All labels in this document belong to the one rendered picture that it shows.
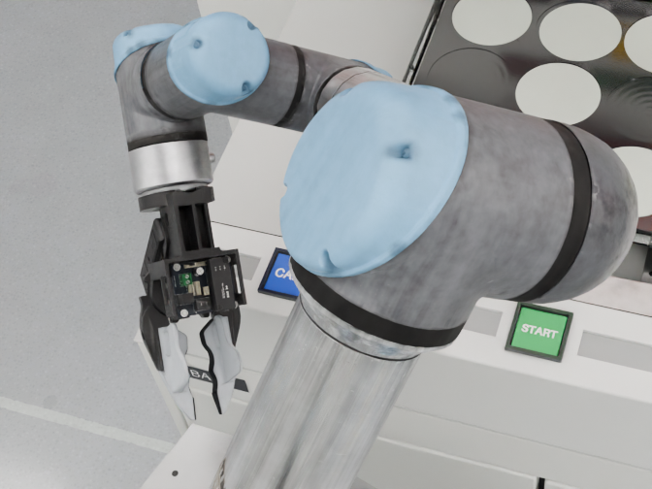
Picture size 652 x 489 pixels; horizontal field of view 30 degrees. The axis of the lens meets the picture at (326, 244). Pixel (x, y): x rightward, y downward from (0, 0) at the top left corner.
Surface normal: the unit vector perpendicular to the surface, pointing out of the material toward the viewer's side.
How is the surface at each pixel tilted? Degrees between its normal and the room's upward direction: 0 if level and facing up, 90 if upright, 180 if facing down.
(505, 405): 90
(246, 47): 46
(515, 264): 82
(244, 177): 0
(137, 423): 0
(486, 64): 0
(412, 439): 90
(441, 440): 90
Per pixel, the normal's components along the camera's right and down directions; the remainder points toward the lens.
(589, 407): -0.32, 0.80
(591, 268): 0.40, 0.62
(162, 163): -0.06, 0.00
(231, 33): 0.51, -0.11
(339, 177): -0.80, -0.25
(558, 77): -0.11, -0.57
